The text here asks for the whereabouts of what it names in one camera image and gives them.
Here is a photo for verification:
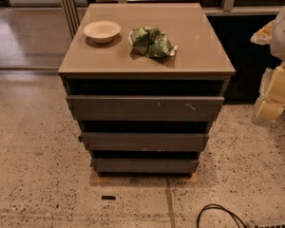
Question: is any crumpled green chip bag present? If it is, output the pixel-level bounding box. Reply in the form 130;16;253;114
128;27;178;58

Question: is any grey drawer cabinet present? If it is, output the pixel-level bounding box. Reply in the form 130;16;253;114
58;2;237;178

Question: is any black cable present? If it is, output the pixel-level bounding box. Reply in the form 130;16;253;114
196;203;249;228

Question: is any grey drawer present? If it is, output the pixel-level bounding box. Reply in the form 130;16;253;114
80;132;209;152
92;158;199;174
66;95;224;122

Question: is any small black floor marker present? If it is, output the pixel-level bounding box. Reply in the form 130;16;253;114
102;196;116;200

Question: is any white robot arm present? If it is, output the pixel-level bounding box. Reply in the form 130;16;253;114
250;7;285;126

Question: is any metal floor vent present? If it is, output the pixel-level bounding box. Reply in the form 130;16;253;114
247;219;285;228

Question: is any white bowl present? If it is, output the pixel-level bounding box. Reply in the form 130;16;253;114
84;20;121;44

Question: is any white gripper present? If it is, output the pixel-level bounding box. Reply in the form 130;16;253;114
252;61;285;125

